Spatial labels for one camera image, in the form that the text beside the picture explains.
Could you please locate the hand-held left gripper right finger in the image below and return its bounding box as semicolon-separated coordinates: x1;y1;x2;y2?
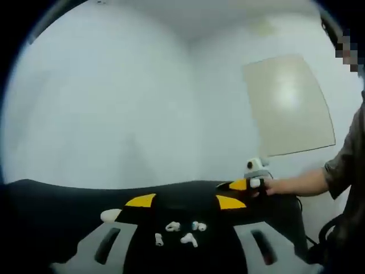
215;195;325;274

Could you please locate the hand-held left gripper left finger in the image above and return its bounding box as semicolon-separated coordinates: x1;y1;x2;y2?
50;193;157;274

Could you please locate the white oval charging case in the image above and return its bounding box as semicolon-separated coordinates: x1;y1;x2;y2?
100;208;123;224

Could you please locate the person's right hand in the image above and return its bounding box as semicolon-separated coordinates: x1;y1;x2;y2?
265;178;286;198

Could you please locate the black office chair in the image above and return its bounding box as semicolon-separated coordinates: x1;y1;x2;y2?
318;212;353;259

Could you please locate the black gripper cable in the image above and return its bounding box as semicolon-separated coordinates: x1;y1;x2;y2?
295;196;317;246

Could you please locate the beige wall board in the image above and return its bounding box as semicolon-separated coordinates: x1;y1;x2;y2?
242;53;336;157

